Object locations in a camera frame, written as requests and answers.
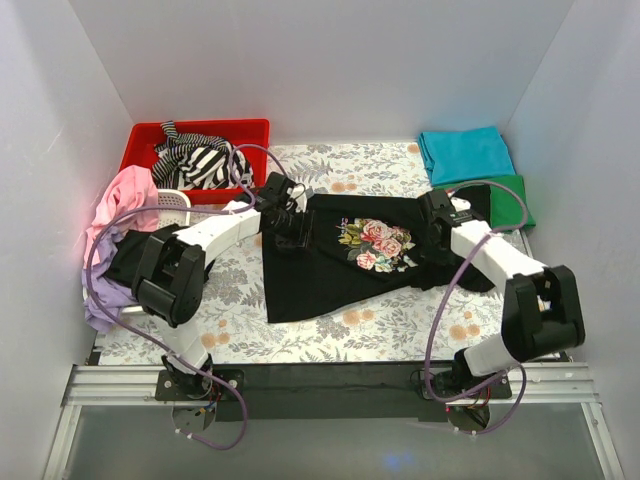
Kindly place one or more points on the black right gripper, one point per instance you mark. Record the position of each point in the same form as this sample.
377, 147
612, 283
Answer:
432, 251

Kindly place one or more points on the black floral print t shirt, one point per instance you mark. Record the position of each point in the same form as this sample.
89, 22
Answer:
360, 247

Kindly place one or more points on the red plastic bin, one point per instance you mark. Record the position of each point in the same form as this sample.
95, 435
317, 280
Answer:
248, 135

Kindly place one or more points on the black white striped shirt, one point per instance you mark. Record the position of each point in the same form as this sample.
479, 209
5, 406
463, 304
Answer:
193, 161

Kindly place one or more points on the aluminium frame rail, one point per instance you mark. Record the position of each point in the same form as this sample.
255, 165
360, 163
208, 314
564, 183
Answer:
544, 382

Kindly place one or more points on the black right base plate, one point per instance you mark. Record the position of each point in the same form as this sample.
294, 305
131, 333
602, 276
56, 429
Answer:
435, 387

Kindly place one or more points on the lavender shirt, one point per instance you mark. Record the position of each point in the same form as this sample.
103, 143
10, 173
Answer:
111, 295

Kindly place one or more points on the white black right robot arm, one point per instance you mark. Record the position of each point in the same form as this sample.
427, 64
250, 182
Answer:
541, 313

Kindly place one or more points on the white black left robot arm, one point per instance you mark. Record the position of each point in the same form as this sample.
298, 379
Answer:
170, 278

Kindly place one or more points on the white plastic laundry basket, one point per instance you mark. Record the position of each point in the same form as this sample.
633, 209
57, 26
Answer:
167, 219

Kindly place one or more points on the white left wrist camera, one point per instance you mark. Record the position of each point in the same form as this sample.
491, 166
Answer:
300, 195

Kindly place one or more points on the pink shirt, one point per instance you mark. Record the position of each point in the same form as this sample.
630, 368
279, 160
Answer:
133, 187

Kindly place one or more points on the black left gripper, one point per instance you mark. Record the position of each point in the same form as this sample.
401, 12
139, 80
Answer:
303, 228

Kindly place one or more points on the folded green t shirt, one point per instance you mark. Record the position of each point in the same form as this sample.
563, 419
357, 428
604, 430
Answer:
494, 204

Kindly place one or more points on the black shirt in basket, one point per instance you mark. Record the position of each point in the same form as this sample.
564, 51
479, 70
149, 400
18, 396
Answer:
128, 255

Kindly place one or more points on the folded blue t shirt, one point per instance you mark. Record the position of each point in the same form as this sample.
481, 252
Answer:
454, 157

